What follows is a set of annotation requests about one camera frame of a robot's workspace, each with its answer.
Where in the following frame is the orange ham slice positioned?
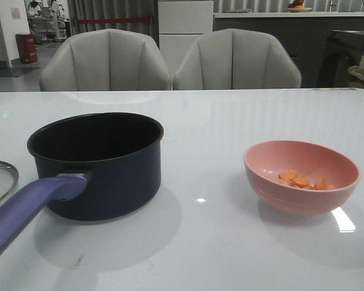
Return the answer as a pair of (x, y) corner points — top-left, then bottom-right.
(279, 169), (299, 181)
(314, 177), (328, 190)
(291, 176), (311, 188)

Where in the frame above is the pink plastic bowl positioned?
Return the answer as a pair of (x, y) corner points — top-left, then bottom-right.
(244, 140), (360, 216)

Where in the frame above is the right grey upholstered chair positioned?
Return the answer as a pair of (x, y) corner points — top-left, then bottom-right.
(173, 28), (302, 90)

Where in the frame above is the grey upholstered chair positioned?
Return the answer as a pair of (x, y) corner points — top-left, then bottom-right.
(39, 28), (172, 92)
(173, 28), (302, 90)

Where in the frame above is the left grey upholstered chair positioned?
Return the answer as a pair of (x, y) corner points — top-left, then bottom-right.
(39, 28), (172, 92)

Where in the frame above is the white cabinet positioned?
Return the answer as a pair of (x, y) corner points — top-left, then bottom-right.
(158, 1), (214, 75)

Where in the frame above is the grey kitchen counter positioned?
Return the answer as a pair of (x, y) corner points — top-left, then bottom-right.
(214, 12), (364, 88)

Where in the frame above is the fruit plate on counter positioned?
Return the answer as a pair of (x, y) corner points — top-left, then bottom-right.
(286, 0), (312, 13)

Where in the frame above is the dark side table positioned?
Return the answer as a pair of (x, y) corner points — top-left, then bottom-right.
(317, 30), (364, 87)

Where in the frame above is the red trash bin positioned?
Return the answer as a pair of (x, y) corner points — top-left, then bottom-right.
(15, 33), (38, 64)

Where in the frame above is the dark blue saucepan purple handle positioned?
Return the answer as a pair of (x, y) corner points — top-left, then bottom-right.
(0, 112), (164, 255)

